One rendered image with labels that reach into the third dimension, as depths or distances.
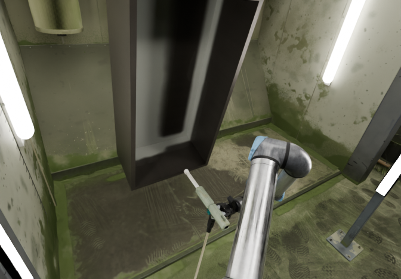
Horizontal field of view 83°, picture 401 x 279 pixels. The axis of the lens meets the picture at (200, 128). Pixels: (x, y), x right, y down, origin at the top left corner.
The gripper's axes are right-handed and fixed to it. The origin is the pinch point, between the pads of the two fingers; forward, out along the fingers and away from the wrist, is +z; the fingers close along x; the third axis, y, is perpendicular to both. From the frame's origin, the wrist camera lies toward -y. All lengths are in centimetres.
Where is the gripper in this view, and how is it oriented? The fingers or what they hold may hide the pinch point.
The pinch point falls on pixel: (212, 214)
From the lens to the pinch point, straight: 142.8
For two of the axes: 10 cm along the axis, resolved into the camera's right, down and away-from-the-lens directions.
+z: -8.3, 1.2, -5.4
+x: -5.2, -5.3, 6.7
